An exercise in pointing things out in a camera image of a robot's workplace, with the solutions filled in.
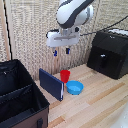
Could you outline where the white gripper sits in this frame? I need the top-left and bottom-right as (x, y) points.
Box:
(45, 28), (81, 57)

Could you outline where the black deep fryer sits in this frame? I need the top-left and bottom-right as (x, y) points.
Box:
(86, 28), (128, 80)

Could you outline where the red plastic cup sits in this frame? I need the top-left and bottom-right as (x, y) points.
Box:
(59, 69), (71, 84)

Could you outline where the dark blue binder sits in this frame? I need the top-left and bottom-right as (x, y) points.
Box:
(38, 68), (65, 102)

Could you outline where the beige woven folding screen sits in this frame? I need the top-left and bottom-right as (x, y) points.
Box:
(0, 0), (128, 82)

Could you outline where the blue plastic bowl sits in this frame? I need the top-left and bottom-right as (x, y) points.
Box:
(65, 80), (85, 96)

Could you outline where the black fabric storage bin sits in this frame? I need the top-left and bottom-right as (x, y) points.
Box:
(0, 59), (51, 128)

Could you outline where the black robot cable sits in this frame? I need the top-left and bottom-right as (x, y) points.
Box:
(79, 15), (128, 37)

